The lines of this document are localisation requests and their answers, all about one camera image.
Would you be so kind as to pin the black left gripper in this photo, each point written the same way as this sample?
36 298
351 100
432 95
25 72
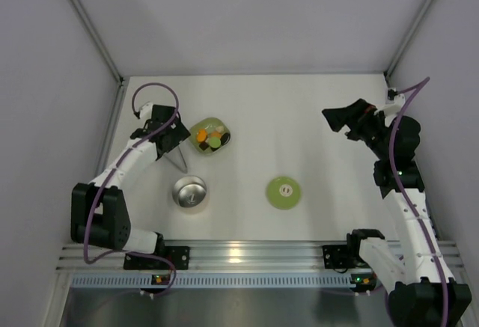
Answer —
173 141

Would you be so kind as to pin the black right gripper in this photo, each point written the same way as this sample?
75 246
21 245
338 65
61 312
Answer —
354 116

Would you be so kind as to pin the metal serving tongs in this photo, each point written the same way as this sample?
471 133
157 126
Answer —
177 159

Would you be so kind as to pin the green round food piece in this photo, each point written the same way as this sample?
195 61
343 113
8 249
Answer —
214 142

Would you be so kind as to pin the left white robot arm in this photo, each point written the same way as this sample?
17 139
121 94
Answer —
99 214

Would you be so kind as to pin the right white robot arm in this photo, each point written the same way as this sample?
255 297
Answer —
421 289

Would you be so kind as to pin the steel lunch box bowl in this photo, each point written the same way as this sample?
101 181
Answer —
190 194

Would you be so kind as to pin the orange food piece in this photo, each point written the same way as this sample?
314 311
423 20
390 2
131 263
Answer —
201 136

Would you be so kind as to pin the dark brown food piece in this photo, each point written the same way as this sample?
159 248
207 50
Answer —
204 147

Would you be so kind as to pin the green food tray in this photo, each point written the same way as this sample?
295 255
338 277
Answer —
212 126

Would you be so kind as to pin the black round food piece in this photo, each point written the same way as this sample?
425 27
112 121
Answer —
225 138

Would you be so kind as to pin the green round lid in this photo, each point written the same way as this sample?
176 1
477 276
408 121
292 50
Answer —
283 193

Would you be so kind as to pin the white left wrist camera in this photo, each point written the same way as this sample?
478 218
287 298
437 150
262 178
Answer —
144 111

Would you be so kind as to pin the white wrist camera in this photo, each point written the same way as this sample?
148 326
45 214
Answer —
394 102
144 111

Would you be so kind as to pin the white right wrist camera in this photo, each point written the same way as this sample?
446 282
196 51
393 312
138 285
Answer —
394 102

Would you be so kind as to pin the left aluminium frame post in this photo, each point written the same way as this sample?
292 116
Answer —
88 25

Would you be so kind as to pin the aluminium frame post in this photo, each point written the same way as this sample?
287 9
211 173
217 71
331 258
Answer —
407 38
88 25

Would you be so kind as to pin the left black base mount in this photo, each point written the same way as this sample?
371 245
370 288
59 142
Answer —
176 255

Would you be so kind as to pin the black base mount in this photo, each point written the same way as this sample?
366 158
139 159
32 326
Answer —
176 255
337 258

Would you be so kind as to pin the aluminium mounting rail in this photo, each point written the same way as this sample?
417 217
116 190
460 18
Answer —
217 256

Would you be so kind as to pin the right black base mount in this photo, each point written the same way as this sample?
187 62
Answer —
337 258

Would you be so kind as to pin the grey slotted cable duct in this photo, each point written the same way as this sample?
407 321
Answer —
214 280

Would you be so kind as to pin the right aluminium frame post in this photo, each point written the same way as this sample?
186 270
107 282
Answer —
407 38

